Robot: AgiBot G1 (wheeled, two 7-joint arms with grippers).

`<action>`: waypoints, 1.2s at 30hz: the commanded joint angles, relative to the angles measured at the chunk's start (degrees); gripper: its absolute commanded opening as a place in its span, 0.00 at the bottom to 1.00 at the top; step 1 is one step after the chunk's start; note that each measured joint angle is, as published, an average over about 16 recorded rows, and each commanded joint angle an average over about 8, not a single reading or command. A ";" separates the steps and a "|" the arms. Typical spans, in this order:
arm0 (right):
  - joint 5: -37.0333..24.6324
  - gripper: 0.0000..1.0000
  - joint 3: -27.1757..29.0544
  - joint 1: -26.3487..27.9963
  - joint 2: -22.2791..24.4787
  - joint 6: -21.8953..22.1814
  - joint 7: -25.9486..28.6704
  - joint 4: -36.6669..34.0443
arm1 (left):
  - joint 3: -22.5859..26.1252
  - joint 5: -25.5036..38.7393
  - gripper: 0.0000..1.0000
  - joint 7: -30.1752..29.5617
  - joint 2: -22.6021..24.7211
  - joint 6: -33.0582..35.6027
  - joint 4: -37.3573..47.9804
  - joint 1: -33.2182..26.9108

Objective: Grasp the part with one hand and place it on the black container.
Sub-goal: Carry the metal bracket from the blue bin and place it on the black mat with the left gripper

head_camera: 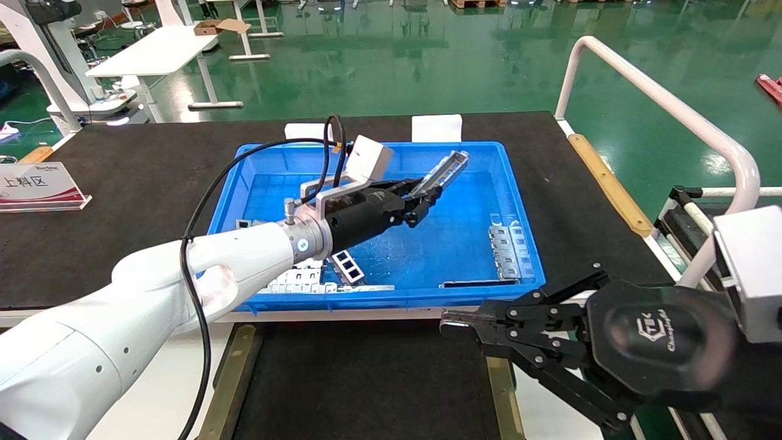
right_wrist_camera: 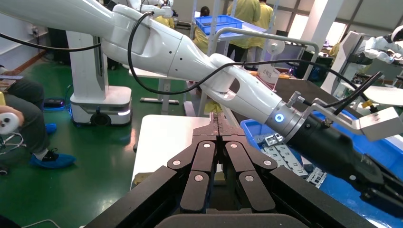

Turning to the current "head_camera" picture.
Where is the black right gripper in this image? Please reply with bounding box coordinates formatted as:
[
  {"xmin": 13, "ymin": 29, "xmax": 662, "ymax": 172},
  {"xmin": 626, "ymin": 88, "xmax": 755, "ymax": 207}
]
[{"xmin": 440, "ymin": 264, "xmax": 740, "ymax": 433}]

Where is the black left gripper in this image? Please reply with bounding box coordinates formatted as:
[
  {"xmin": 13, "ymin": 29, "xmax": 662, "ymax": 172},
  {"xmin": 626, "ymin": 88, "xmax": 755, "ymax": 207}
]
[{"xmin": 324, "ymin": 177, "xmax": 444, "ymax": 252}]

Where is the silver slotted metal part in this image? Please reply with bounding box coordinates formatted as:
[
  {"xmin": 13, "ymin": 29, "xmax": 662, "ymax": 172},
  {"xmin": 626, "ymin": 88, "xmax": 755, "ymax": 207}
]
[{"xmin": 411, "ymin": 150, "xmax": 471, "ymax": 197}]

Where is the black container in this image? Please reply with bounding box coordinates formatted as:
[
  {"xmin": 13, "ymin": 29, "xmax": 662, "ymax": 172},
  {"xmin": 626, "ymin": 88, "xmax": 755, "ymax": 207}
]
[{"xmin": 232, "ymin": 318, "xmax": 508, "ymax": 440}]

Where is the blue plastic bin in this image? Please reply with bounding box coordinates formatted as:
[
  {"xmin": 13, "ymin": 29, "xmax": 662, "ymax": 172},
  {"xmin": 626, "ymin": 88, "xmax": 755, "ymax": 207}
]
[{"xmin": 206, "ymin": 142, "xmax": 546, "ymax": 314}]

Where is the white foam block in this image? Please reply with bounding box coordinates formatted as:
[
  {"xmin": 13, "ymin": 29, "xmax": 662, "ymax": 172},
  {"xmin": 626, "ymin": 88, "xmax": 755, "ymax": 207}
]
[
  {"xmin": 411, "ymin": 114, "xmax": 463, "ymax": 143},
  {"xmin": 285, "ymin": 123, "xmax": 334, "ymax": 145}
]

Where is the long white strip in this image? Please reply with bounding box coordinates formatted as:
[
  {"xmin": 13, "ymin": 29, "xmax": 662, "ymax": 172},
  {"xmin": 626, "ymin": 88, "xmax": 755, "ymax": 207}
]
[{"xmin": 257, "ymin": 283, "xmax": 395, "ymax": 295}]

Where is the wooden edge strip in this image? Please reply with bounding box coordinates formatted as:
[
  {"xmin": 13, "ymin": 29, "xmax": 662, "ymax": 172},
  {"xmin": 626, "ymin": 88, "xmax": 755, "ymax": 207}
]
[
  {"xmin": 18, "ymin": 145, "xmax": 56, "ymax": 164},
  {"xmin": 568, "ymin": 133, "xmax": 653, "ymax": 238}
]

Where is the white tube railing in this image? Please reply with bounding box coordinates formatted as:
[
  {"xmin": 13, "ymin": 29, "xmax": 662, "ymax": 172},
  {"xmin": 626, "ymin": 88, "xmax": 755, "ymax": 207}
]
[{"xmin": 554, "ymin": 35, "xmax": 761, "ymax": 288}]

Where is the small open cardboard box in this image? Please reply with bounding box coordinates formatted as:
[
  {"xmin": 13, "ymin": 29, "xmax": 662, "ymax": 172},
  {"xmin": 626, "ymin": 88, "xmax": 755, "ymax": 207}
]
[{"xmin": 194, "ymin": 18, "xmax": 251, "ymax": 36}]

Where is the white desk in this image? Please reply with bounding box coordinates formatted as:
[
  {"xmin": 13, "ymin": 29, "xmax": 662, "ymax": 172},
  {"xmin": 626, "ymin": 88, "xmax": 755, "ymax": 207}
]
[{"xmin": 86, "ymin": 26, "xmax": 245, "ymax": 123}]

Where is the white stool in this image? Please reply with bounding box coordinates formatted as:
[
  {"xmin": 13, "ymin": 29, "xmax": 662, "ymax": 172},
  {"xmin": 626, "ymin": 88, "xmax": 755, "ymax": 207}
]
[{"xmin": 120, "ymin": 0, "xmax": 150, "ymax": 30}]

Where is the red floor object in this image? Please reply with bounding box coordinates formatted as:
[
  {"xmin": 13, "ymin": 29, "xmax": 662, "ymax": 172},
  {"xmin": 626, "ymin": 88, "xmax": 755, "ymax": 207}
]
[{"xmin": 756, "ymin": 73, "xmax": 782, "ymax": 108}]

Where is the white panel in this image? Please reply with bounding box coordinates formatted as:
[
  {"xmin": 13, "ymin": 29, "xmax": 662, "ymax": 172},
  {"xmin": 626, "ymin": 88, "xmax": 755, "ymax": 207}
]
[{"xmin": 86, "ymin": 323, "xmax": 236, "ymax": 440}]

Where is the grey tube railing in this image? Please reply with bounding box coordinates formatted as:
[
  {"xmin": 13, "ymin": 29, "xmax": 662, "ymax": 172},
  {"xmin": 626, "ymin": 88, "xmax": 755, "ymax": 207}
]
[{"xmin": 0, "ymin": 49, "xmax": 83, "ymax": 135}]

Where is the red white table sign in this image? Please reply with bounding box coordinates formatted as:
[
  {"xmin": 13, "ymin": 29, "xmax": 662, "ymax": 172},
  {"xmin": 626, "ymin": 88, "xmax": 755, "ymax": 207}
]
[{"xmin": 0, "ymin": 162, "xmax": 92, "ymax": 213}]

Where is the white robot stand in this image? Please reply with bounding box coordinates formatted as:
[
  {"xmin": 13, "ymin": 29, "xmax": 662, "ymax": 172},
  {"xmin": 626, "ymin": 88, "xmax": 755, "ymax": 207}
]
[{"xmin": 0, "ymin": 0, "xmax": 138, "ymax": 129}]

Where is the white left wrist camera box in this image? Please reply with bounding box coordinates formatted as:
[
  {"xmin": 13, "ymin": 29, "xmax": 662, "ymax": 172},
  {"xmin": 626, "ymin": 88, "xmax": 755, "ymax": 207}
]
[{"xmin": 299, "ymin": 134, "xmax": 395, "ymax": 211}]

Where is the grey square hole bracket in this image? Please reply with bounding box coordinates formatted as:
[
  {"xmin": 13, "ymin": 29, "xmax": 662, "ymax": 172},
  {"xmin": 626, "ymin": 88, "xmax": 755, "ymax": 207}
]
[{"xmin": 330, "ymin": 249, "xmax": 366, "ymax": 286}]

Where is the white desk frame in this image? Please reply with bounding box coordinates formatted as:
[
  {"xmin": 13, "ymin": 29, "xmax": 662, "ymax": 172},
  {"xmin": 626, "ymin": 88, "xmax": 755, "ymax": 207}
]
[{"xmin": 229, "ymin": 0, "xmax": 285, "ymax": 62}]

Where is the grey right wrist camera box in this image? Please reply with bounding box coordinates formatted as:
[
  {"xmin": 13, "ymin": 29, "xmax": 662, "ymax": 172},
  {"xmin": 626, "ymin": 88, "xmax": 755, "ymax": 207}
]
[{"xmin": 712, "ymin": 205, "xmax": 782, "ymax": 344}]

